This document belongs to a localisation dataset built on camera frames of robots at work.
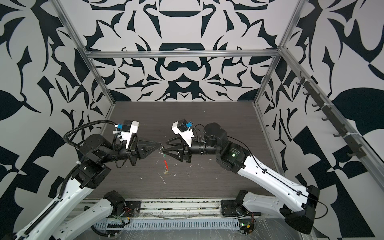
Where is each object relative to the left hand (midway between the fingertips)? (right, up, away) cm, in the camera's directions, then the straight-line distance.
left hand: (160, 143), depth 52 cm
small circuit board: (+36, -42, +19) cm, 58 cm away
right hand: (+2, -2, +2) cm, 3 cm away
